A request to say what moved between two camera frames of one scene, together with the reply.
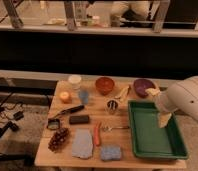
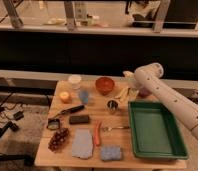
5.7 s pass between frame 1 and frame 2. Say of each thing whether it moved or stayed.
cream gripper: moved
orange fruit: stayed
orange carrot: stayed
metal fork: stayed
